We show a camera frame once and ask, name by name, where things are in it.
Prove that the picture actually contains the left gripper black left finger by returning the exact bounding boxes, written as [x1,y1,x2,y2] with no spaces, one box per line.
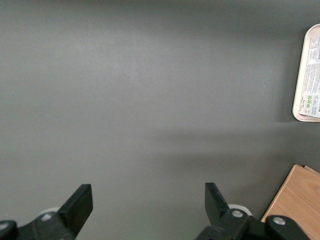
[0,183,94,240]

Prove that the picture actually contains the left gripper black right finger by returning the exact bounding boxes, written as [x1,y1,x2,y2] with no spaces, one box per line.
[194,182,310,240]

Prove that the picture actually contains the wooden drawer cabinet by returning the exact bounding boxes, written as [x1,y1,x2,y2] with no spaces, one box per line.
[260,163,320,240]

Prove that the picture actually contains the beige plastic tray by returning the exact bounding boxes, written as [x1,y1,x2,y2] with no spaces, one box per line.
[291,23,320,123]

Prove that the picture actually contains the red and white carton box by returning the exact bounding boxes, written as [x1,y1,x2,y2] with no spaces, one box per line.
[298,35,320,119]

